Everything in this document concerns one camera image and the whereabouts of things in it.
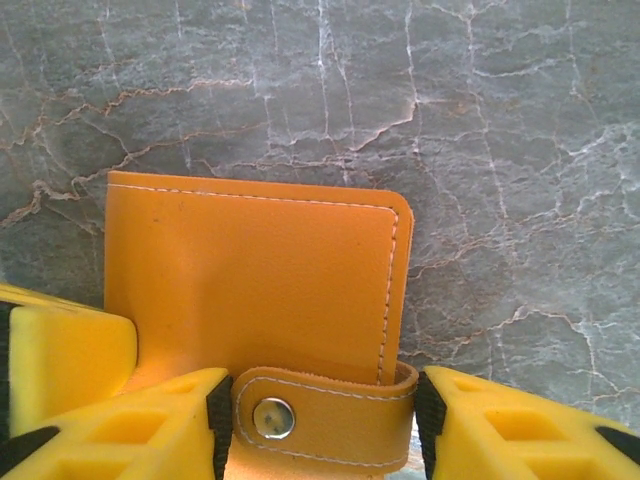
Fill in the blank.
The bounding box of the orange leather card holder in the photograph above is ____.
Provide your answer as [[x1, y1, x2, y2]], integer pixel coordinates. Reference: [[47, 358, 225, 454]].
[[102, 169, 416, 474]]

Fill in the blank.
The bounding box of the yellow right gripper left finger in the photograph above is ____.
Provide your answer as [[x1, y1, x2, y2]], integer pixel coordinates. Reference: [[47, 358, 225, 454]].
[[0, 367, 235, 480]]

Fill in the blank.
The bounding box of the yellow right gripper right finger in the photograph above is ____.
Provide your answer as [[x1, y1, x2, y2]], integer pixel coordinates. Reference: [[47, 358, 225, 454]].
[[413, 364, 640, 480]]

